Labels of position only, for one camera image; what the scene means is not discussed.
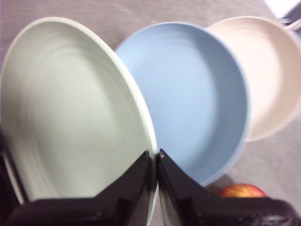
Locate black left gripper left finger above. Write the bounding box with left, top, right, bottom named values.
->
left=4, top=150, right=151, bottom=226

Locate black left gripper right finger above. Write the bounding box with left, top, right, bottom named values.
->
left=157, top=148, right=301, bottom=226

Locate red apple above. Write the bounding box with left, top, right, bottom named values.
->
left=216, top=183, right=268, bottom=198

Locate green plate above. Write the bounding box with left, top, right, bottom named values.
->
left=0, top=16, right=166, bottom=226

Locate blue plate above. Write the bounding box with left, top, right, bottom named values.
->
left=115, top=21, right=250, bottom=188

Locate beige plate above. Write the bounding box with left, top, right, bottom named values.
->
left=206, top=16, right=299, bottom=142

